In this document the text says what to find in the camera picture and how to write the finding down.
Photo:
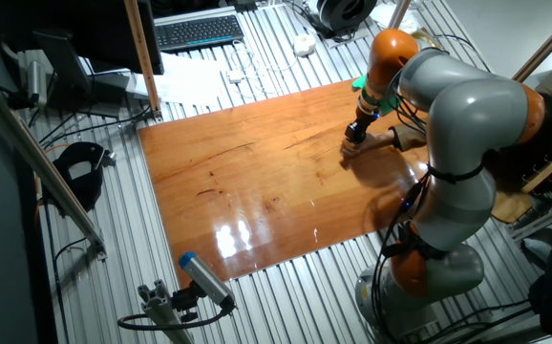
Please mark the brown slanted strut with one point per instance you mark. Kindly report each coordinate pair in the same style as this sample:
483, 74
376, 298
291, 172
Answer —
548, 45

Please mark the grey metal base plate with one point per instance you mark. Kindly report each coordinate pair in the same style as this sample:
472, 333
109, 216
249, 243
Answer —
340, 40

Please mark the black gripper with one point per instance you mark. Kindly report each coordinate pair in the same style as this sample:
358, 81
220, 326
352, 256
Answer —
362, 122

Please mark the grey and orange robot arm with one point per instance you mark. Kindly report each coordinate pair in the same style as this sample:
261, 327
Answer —
467, 124

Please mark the black computer monitor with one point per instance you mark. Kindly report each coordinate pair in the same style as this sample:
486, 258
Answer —
90, 28

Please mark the long aluminium profile bar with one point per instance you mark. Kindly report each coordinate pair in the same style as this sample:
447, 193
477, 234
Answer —
42, 167

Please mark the silver cylinder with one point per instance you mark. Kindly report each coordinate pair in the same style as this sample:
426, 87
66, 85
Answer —
37, 81

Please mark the white charger adapter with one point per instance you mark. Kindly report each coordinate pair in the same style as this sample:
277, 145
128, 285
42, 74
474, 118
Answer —
235, 76

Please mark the silver camera with blue cap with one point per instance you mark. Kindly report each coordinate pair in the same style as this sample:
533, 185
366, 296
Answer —
204, 279

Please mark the bare helper hand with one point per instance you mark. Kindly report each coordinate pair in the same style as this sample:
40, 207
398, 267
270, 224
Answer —
376, 142

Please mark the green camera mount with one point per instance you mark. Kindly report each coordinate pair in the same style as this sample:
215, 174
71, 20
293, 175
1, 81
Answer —
358, 83

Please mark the brown vertical strut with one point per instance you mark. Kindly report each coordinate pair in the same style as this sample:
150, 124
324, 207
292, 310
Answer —
143, 62

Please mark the aluminium profile rail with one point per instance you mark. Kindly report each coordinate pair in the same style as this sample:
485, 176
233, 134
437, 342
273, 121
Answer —
548, 217

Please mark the brown wooden board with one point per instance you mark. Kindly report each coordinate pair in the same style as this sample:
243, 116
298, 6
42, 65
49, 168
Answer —
257, 181

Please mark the black computer keyboard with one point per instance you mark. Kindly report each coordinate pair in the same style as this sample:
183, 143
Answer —
199, 32

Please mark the short aluminium camera post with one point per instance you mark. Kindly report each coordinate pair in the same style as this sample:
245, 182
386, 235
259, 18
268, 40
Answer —
161, 310

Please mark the white lumpy plastic object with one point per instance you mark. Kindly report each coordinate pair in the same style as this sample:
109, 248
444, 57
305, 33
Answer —
304, 45

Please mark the white paper sheet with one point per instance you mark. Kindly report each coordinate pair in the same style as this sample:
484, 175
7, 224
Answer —
185, 81

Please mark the clear glass jar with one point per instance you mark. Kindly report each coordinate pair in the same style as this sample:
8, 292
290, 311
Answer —
350, 150

